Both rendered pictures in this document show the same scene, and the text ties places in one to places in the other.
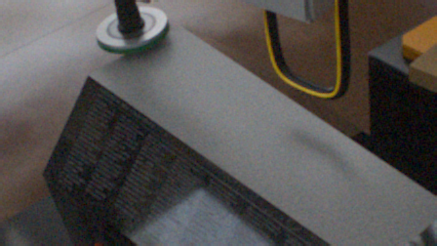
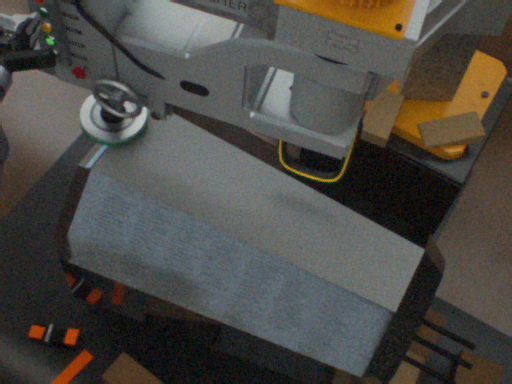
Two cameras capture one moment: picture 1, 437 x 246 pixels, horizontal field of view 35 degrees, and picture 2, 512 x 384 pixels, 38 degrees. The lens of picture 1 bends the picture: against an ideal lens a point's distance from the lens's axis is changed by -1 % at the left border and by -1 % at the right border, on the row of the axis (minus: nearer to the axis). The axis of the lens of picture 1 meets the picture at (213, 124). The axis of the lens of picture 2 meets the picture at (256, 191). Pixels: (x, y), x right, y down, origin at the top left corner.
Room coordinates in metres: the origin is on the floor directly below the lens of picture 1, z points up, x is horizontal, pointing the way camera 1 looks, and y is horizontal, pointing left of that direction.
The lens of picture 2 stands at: (0.42, 0.63, 2.79)
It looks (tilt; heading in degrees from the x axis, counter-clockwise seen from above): 59 degrees down; 323
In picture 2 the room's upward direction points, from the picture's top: 7 degrees clockwise
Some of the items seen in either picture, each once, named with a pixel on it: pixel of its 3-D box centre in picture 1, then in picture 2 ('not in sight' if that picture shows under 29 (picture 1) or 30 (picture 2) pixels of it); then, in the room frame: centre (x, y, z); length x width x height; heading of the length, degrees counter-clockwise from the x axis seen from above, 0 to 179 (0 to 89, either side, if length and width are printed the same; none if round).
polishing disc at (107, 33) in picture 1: (132, 26); (113, 114); (1.82, 0.18, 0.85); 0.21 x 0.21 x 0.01
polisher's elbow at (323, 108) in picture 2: not in sight; (329, 82); (1.31, -0.24, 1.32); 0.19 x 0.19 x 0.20
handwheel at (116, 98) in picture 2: not in sight; (122, 89); (1.65, 0.20, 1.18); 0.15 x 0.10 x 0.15; 39
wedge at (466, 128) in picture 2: not in sight; (450, 129); (1.25, -0.80, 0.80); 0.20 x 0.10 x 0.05; 68
